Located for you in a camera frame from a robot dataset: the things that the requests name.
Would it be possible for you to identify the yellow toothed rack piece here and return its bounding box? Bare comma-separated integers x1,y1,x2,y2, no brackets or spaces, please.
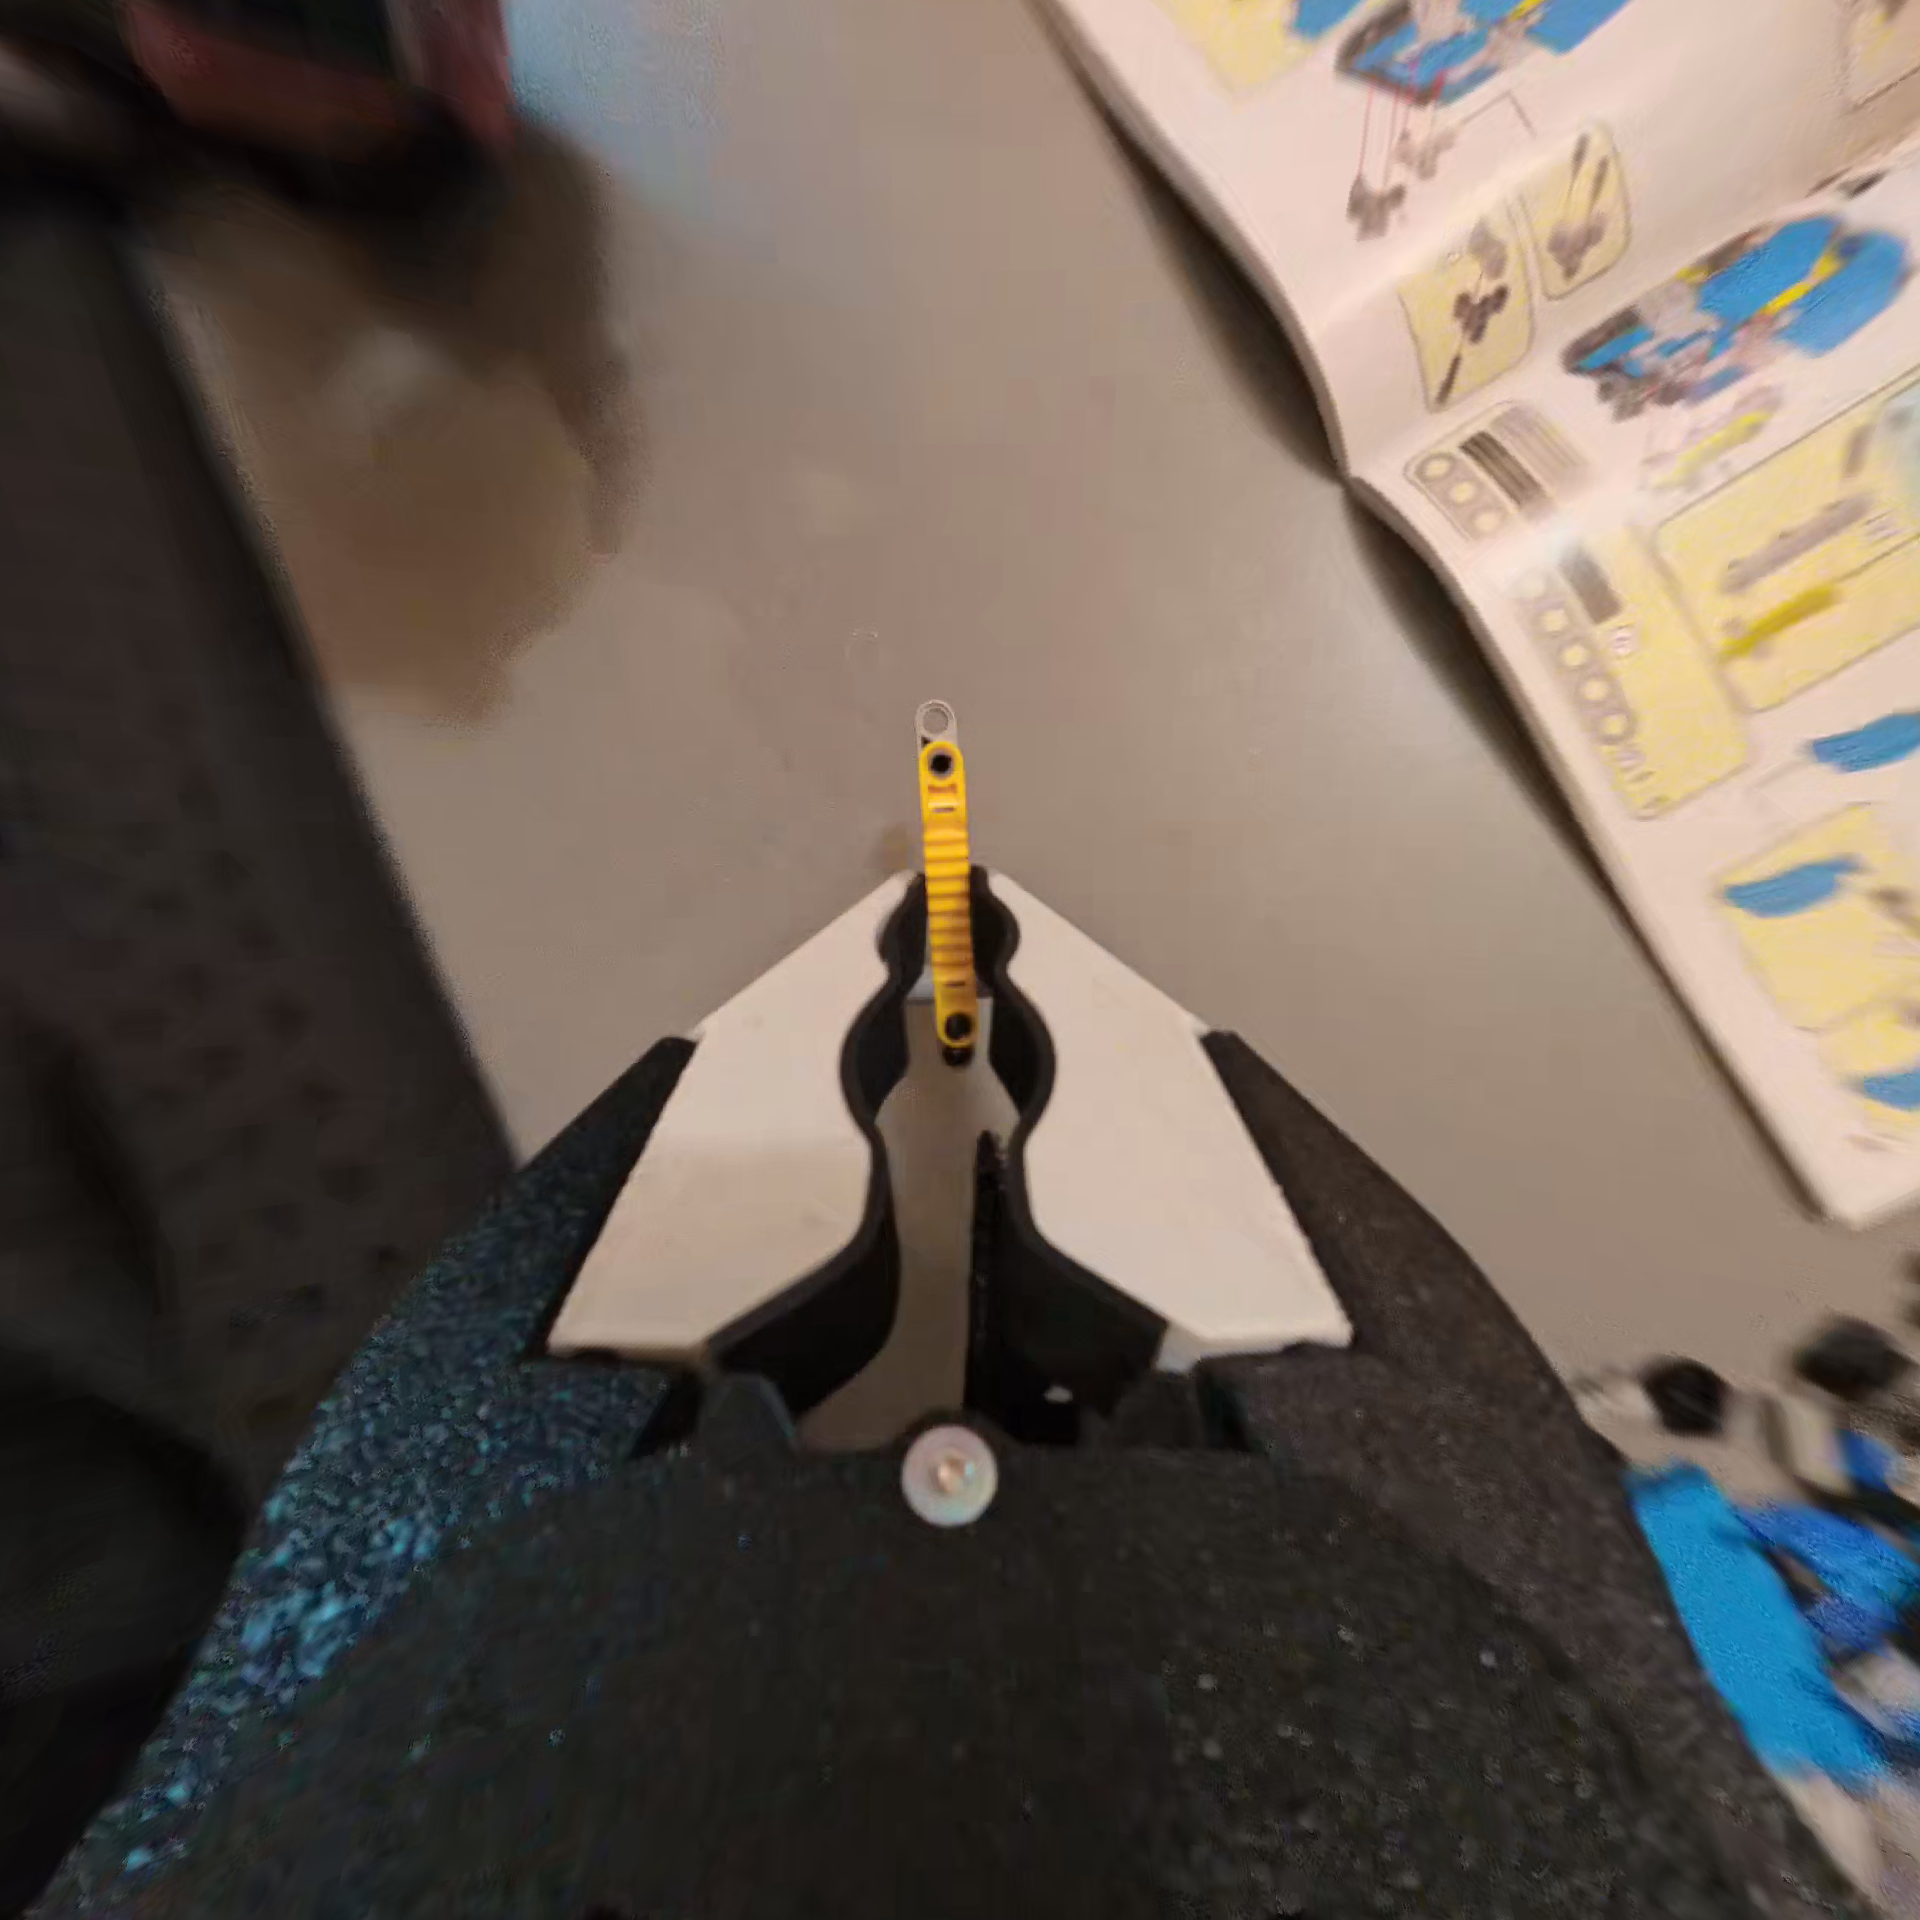
912,697,983,1070

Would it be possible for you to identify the person's left hand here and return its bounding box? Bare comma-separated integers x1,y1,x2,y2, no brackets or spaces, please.
121,0,515,153

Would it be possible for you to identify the building instruction booklet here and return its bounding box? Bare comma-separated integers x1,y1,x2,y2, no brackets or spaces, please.
1033,0,1920,1233

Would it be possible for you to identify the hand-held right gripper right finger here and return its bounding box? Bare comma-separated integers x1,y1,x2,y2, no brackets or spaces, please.
982,871,1355,1375

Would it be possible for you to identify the grey desk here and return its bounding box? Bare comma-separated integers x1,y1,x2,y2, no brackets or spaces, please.
133,0,1920,1442

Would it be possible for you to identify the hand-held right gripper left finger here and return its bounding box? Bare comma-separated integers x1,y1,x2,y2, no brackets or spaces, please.
546,871,920,1370

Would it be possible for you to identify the pile of brick pieces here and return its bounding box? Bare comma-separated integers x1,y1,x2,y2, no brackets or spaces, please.
1566,1260,1920,1892

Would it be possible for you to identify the black dimpled edge pad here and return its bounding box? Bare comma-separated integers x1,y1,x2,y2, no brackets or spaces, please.
0,195,519,1503

